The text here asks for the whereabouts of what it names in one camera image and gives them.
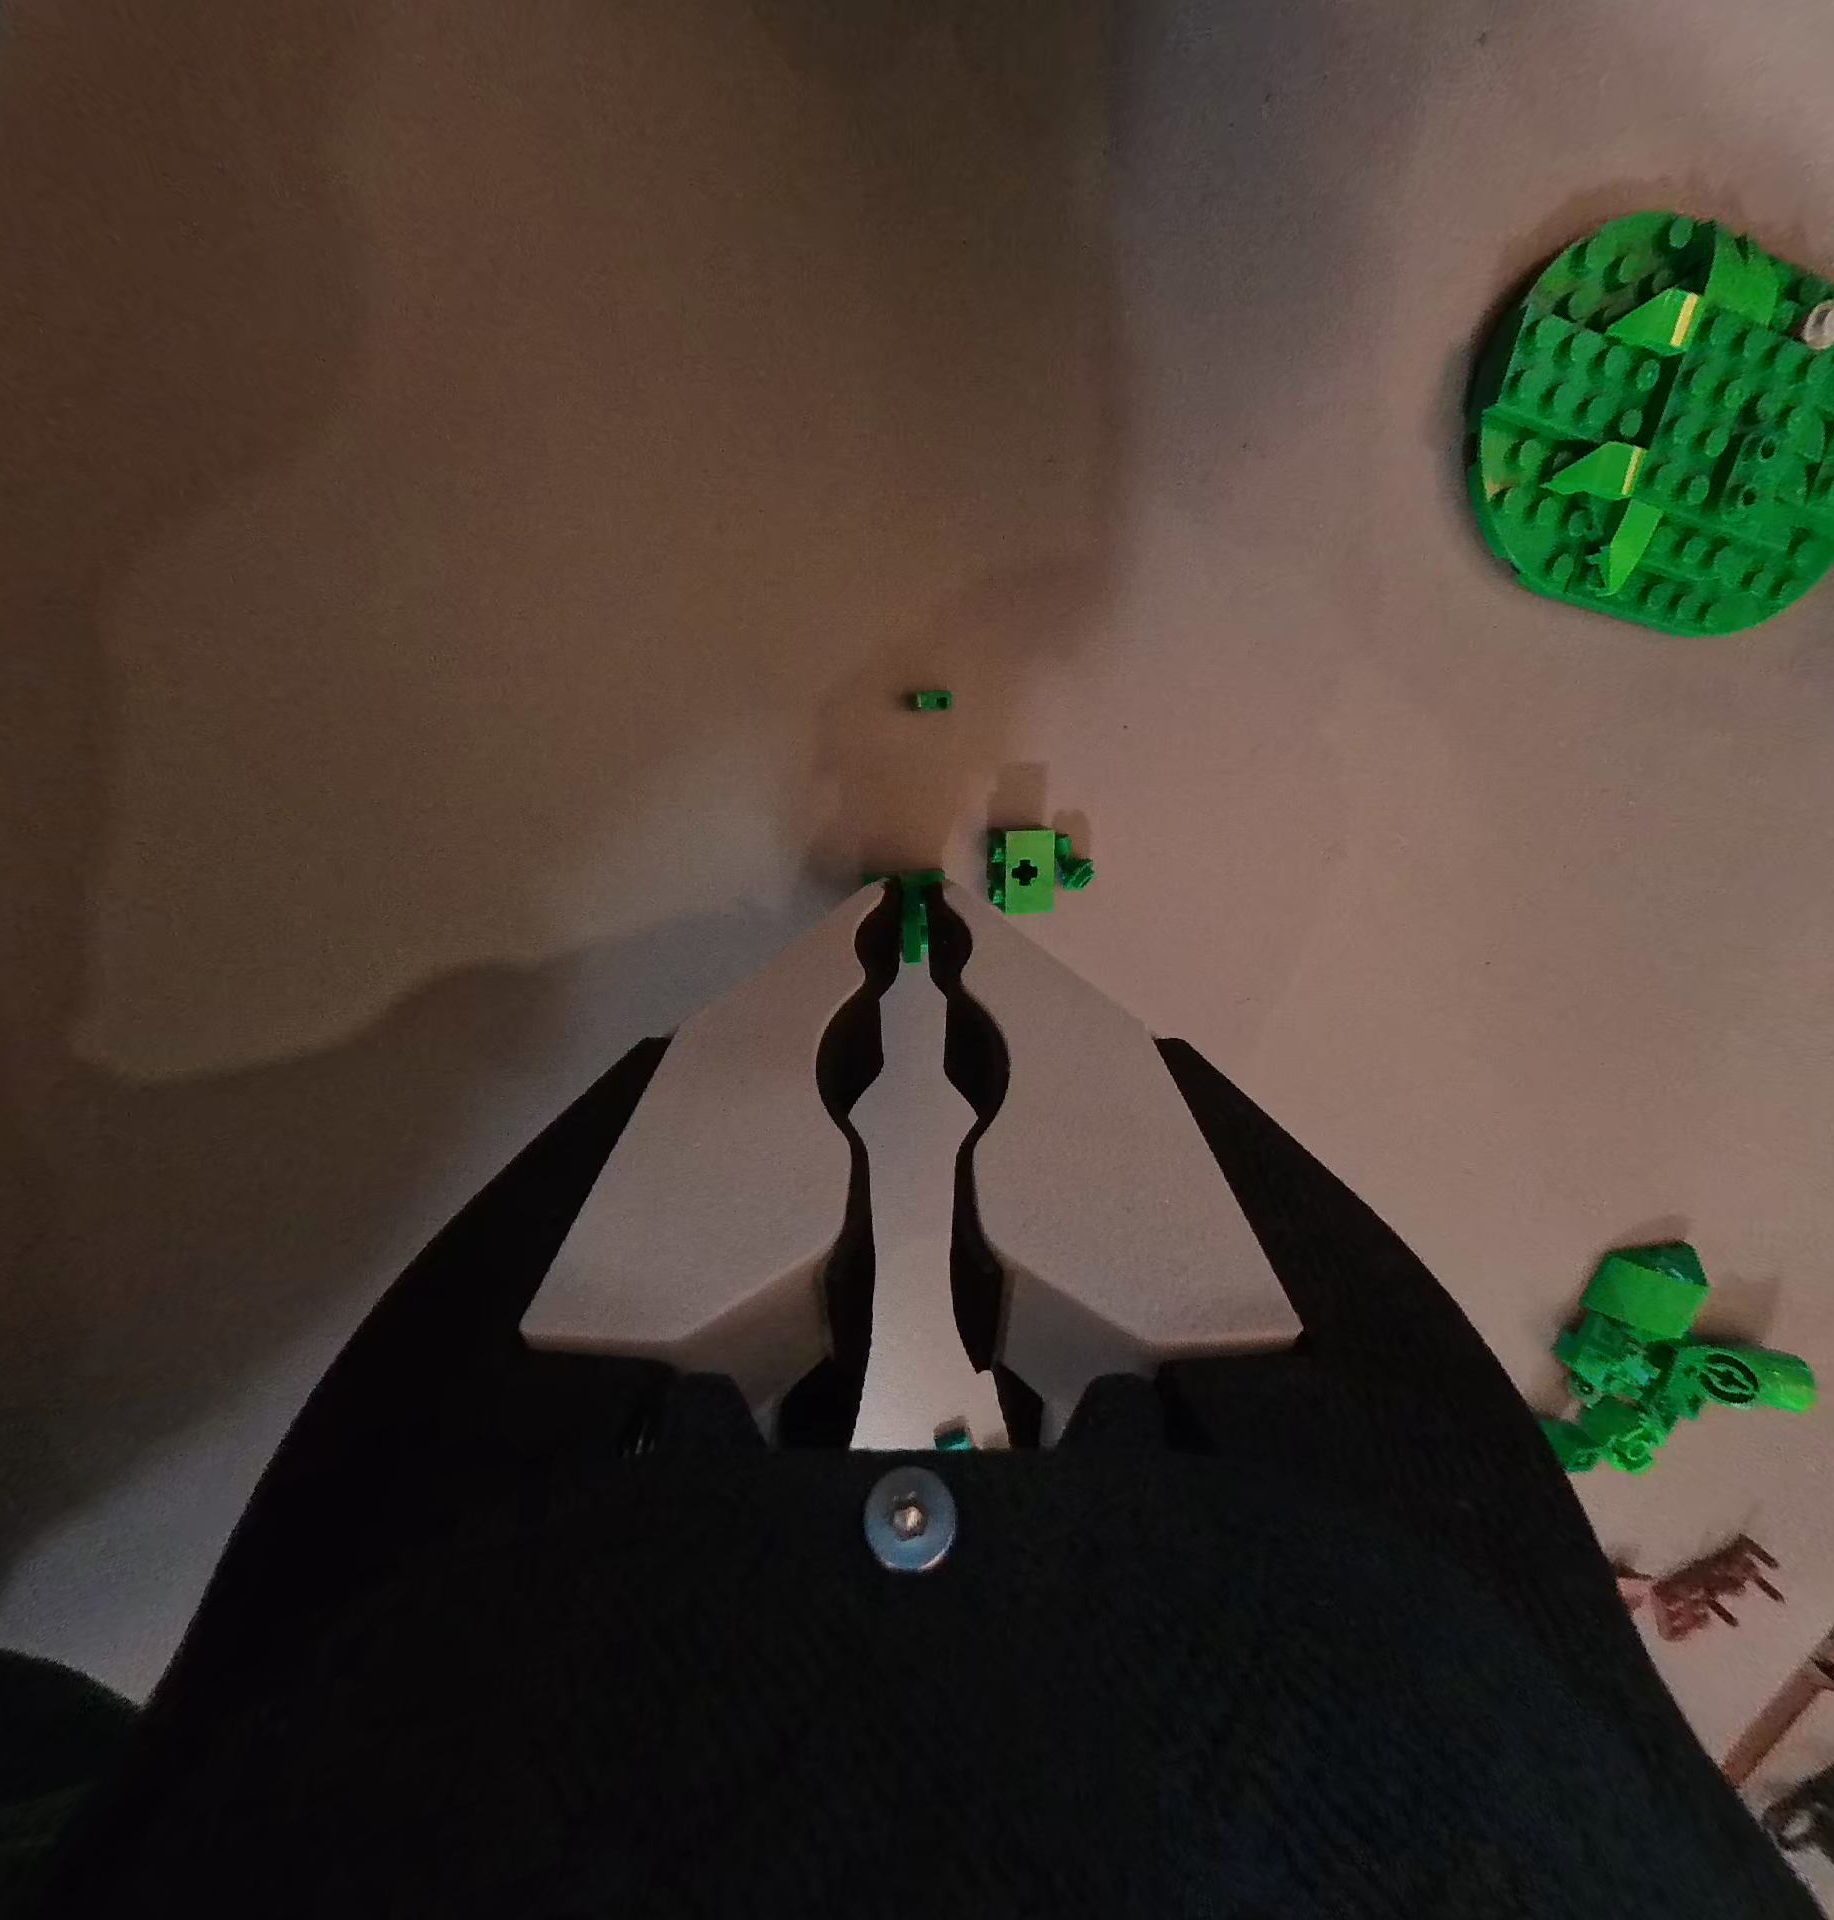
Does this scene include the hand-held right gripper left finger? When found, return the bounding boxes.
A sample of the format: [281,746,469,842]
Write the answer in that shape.
[516,877,904,1450]

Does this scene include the green lego parts cluster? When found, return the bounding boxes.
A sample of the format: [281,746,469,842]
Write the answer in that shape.
[1538,1242,1820,1481]

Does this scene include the thin green lego piece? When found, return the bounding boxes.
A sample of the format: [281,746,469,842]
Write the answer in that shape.
[859,868,949,967]

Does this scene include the brown lego pieces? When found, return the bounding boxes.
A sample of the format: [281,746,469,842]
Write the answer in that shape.
[1613,1535,1787,1639]

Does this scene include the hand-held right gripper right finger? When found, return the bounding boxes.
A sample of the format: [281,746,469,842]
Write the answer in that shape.
[930,884,1304,1454]

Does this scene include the green lego brick with cross hole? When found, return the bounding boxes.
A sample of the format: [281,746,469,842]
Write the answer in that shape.
[986,828,1098,917]

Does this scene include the round green lego plate assembly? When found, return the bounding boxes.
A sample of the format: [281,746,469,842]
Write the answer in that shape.
[1464,211,1834,642]

